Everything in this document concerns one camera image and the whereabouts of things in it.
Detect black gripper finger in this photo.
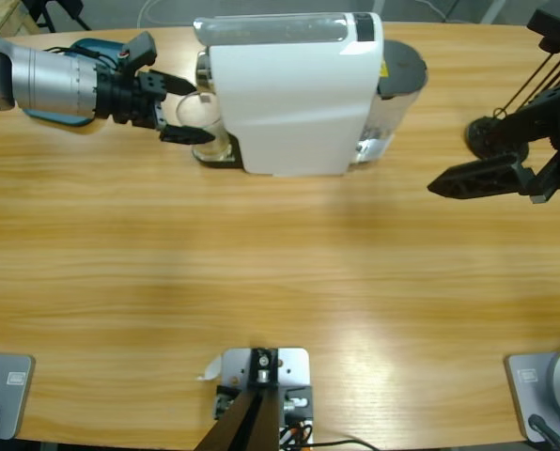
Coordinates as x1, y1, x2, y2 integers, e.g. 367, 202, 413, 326
159, 123, 216, 148
427, 152, 531, 202
490, 85, 560, 155
147, 69, 197, 97

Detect clear glass cup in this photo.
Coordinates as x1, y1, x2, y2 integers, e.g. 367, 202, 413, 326
175, 91, 235, 164

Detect white capsule coffee machine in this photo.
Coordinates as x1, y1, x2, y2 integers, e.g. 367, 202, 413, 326
193, 11, 385, 179

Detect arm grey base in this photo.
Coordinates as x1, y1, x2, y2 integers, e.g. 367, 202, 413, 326
504, 346, 560, 443
0, 352, 37, 442

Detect black capsule holder with rods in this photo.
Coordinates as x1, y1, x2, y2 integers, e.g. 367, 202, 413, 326
465, 44, 560, 164

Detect teal plastic tray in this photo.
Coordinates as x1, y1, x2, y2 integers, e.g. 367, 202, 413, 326
21, 38, 124, 128

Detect grey metal leg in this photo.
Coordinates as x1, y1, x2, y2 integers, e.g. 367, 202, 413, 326
482, 0, 507, 24

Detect black chair legs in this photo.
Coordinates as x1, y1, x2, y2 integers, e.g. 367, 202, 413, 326
28, 0, 92, 34

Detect white paper tag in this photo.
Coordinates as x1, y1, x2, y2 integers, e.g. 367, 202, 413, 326
195, 354, 225, 382

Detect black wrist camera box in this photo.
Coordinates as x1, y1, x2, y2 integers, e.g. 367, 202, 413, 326
117, 31, 159, 75
526, 0, 560, 54

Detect white cable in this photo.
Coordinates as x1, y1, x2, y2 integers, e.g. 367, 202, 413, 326
136, 0, 201, 27

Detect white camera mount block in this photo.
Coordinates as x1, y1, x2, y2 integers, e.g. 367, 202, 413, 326
220, 347, 310, 391

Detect base black cable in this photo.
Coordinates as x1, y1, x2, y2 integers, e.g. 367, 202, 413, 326
527, 413, 560, 451

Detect black clamp with orange wires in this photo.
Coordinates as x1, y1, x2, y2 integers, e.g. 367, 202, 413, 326
213, 384, 316, 446

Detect black cable under mount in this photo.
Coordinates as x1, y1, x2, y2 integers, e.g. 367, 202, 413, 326
307, 438, 380, 451

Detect black camera post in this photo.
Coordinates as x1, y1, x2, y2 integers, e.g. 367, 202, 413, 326
196, 347, 281, 451

